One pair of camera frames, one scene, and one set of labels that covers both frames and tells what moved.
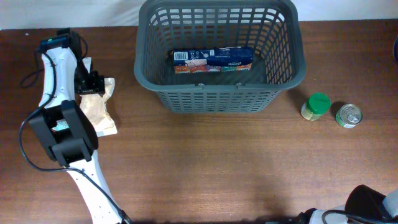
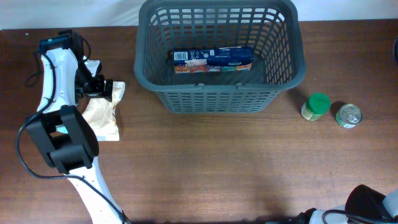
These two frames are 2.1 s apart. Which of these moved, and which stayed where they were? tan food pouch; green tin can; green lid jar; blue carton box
Moved: tan food pouch
Stayed: blue carton box; green lid jar; green tin can
